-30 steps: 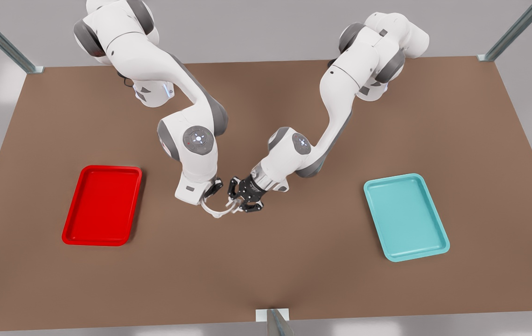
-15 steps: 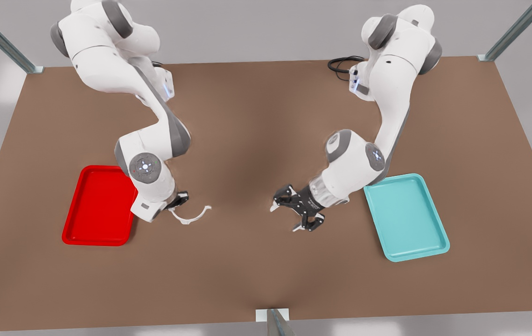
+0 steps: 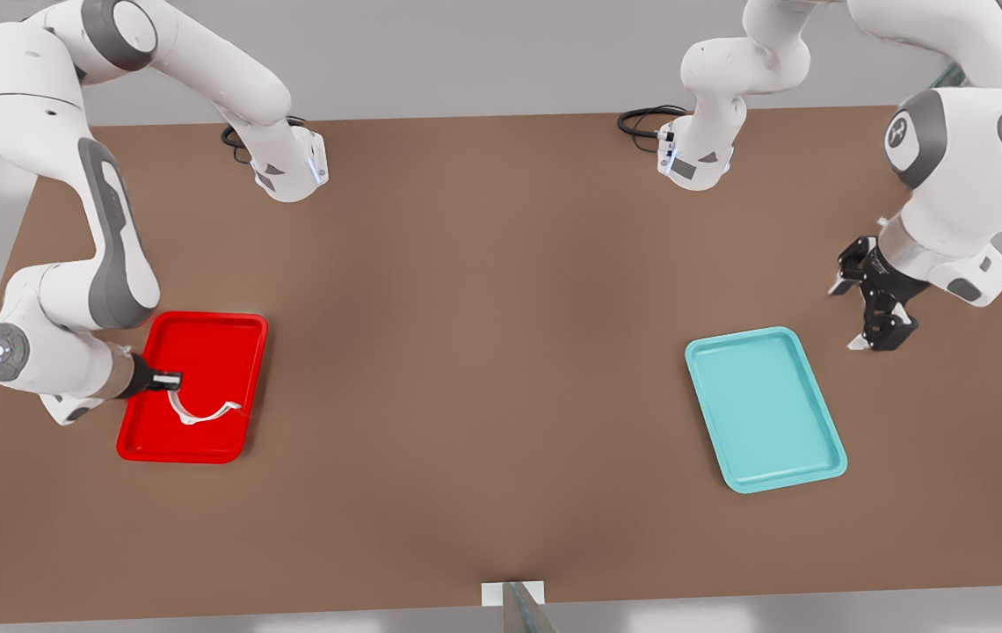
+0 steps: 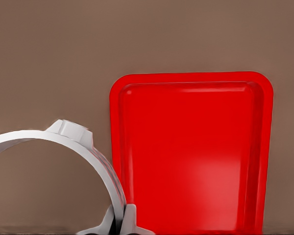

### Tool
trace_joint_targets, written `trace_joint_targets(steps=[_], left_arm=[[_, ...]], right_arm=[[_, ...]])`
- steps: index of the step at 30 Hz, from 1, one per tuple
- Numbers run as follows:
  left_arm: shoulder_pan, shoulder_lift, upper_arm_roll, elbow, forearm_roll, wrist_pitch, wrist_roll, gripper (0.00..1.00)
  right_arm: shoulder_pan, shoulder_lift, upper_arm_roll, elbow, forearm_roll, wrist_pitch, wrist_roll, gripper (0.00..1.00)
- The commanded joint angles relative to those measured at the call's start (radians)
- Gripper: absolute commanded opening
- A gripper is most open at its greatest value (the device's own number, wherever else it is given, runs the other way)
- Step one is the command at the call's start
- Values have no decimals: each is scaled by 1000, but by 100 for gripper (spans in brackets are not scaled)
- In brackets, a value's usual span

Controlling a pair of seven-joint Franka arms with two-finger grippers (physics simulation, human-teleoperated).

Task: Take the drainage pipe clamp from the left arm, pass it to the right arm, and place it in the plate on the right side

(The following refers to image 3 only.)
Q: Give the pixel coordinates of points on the white drainage pipe clamp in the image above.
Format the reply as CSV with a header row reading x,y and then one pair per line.
x,y
202,416

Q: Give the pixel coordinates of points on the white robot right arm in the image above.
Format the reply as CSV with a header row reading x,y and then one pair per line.
x,y
48,114

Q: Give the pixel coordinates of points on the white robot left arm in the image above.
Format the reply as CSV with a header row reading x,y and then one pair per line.
x,y
967,176

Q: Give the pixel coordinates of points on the red rectangular tray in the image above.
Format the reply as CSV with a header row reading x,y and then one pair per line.
x,y
218,352

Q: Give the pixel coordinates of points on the cyan rectangular tray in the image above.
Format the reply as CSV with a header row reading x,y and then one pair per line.
x,y
765,409

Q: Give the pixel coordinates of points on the pale frame post foot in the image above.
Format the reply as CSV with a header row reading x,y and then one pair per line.
x,y
492,593

